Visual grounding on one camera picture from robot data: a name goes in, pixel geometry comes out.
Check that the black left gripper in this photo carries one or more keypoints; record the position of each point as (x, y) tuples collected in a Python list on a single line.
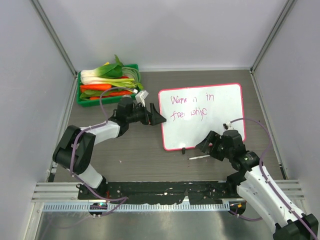
[(155, 117)]

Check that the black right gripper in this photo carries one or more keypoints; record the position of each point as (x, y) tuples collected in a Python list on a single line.
[(203, 145)]

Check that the white marker with pink cap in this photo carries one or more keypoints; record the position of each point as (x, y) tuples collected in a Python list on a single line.
[(199, 157)]

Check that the pink framed whiteboard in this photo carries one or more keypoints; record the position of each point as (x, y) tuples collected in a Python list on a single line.
[(192, 112)]

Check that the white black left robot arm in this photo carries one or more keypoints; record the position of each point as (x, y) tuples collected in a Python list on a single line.
[(75, 148)]

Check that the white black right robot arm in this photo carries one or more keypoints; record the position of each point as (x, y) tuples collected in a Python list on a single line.
[(253, 183)]

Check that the blue silver energy drink can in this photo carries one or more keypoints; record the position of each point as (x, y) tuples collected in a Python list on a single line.
[(126, 96)]

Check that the green onion toy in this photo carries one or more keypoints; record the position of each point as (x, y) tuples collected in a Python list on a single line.
[(115, 82)]

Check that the bok choy toy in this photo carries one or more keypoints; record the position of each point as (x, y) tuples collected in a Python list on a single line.
[(107, 71)]

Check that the orange carrot toy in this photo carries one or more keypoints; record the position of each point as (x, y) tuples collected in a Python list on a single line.
[(95, 87)]

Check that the green leaf vegetable toy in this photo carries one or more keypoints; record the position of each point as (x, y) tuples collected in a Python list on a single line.
[(88, 94)]

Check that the green plastic tray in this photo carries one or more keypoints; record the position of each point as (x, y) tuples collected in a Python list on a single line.
[(113, 94)]

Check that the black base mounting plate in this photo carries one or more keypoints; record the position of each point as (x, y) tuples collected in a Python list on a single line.
[(168, 192)]

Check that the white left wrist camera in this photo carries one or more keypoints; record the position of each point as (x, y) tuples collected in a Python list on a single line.
[(141, 96)]

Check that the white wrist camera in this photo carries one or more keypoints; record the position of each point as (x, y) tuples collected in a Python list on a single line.
[(141, 96), (228, 126)]

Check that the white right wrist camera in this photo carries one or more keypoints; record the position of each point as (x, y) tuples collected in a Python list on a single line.
[(228, 126)]

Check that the white slotted cable duct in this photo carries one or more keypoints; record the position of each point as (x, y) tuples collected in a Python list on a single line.
[(185, 206)]

